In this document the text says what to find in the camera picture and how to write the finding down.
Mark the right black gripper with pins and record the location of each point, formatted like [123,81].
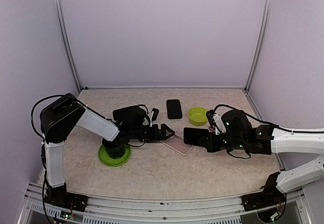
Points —
[211,146]

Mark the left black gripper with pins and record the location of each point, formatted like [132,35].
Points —
[157,136]

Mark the black phone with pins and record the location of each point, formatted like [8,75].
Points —
[191,136]

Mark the pink phone case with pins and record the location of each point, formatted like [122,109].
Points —
[177,144]

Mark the black phone case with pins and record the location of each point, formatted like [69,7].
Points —
[127,112]
[174,109]

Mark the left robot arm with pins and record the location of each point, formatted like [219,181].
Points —
[58,119]

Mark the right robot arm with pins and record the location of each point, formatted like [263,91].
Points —
[233,131]

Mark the green bowl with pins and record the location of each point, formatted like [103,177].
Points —
[197,116]

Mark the dark green mug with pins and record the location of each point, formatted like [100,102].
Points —
[114,151]

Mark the green plate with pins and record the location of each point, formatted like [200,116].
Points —
[106,160]

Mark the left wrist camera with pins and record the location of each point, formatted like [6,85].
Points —
[153,116]

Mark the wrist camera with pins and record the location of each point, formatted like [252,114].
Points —
[153,116]
[215,120]

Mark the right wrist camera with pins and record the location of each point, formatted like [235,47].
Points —
[215,120]

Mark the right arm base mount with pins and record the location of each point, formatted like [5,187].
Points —
[269,196]

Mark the aluminium front rail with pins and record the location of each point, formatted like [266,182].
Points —
[101,209]

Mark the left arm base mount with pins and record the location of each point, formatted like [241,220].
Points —
[60,197]

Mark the right aluminium frame post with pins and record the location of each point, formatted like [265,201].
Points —
[259,44]

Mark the aluminium frame post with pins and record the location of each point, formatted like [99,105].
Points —
[67,46]
[259,44]

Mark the left aluminium frame post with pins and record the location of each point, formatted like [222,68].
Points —
[67,46]

